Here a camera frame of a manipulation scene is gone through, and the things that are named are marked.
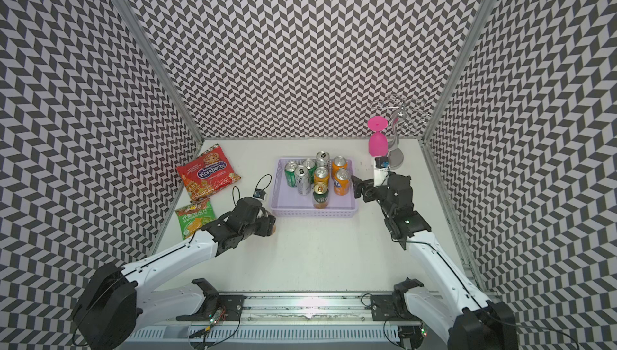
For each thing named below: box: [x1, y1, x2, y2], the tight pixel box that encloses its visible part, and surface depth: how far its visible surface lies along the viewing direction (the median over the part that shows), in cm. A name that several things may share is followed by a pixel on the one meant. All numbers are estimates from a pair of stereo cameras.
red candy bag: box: [175, 142, 242, 203], surface depth 103 cm
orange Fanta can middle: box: [313, 166, 330, 187], surface depth 95 cm
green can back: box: [303, 158, 318, 184], surface depth 97 cm
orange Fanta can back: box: [331, 155, 348, 183], surface depth 98 cm
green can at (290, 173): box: [284, 160, 298, 188], surface depth 98 cm
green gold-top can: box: [312, 181, 330, 210], surface depth 91 cm
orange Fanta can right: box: [333, 168, 351, 196], surface depth 95 cm
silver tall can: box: [294, 163, 311, 196], surface depth 93 cm
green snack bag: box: [174, 200, 217, 241], surface depth 91 cm
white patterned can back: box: [315, 150, 331, 168], surface depth 96 cm
